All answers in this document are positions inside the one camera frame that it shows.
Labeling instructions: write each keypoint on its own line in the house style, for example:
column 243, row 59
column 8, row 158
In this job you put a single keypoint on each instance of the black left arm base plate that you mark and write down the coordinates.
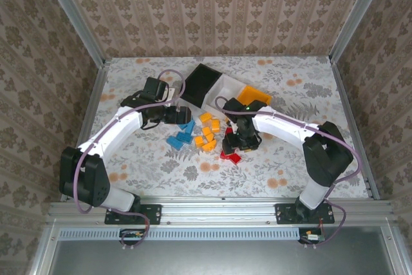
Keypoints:
column 151, row 214

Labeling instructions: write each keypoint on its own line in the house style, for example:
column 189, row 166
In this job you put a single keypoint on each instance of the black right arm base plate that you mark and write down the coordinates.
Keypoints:
column 284, row 214

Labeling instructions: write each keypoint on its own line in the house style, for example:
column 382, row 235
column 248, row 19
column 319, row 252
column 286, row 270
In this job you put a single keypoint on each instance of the black plastic container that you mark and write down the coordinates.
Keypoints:
column 201, row 83

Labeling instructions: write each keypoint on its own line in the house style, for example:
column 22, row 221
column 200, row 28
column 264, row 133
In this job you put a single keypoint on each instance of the orange plastic container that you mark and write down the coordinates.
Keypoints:
column 254, row 94

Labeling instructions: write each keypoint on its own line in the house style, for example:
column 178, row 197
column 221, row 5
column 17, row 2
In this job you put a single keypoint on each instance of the aluminium mounting rail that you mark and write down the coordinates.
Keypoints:
column 219, row 210

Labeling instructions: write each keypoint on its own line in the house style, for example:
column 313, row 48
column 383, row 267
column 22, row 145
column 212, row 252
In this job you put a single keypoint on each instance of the aluminium side rail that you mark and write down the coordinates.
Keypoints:
column 349, row 110
column 96, row 94

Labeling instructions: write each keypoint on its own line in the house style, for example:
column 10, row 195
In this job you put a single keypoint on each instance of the white plastic container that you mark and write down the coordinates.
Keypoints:
column 222, row 89

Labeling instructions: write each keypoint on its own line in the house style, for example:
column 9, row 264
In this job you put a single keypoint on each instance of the aluminium frame post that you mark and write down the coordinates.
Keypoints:
column 358, row 14
column 77, row 20

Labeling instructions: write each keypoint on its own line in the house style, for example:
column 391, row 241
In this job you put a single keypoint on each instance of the small connector board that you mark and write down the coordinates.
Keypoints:
column 132, row 235
column 310, row 236

